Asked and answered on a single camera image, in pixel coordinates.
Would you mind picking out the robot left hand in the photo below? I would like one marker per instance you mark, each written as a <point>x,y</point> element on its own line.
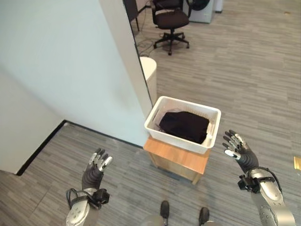
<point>92,174</point>

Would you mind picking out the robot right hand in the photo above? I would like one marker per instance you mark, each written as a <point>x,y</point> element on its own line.
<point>244,156</point>

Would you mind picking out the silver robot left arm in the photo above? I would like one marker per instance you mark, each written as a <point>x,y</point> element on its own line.
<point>81,207</point>

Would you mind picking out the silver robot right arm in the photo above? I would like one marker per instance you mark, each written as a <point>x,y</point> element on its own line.
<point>268,197</point>

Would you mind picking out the white plastic laundry basket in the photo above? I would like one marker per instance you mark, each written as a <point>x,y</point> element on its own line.
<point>182,124</point>

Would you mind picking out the yellow wooden object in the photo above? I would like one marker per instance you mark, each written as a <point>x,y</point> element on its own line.
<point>297,163</point>

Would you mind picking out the black folded cloth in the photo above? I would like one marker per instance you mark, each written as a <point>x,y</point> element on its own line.
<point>183,127</point>

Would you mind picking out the wooden side table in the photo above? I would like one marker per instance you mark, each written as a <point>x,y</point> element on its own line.
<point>175,161</point>

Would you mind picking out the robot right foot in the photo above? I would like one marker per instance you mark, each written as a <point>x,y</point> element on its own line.
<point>203,215</point>

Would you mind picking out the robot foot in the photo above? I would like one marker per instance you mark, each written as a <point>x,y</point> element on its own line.
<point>203,215</point>
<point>164,209</point>

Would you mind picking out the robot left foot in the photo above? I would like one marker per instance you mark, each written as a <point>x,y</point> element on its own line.
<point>164,209</point>

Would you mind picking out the white washing machine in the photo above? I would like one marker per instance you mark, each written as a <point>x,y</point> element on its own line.
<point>200,10</point>

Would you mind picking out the black office chair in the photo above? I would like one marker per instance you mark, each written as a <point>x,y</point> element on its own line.
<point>169,22</point>

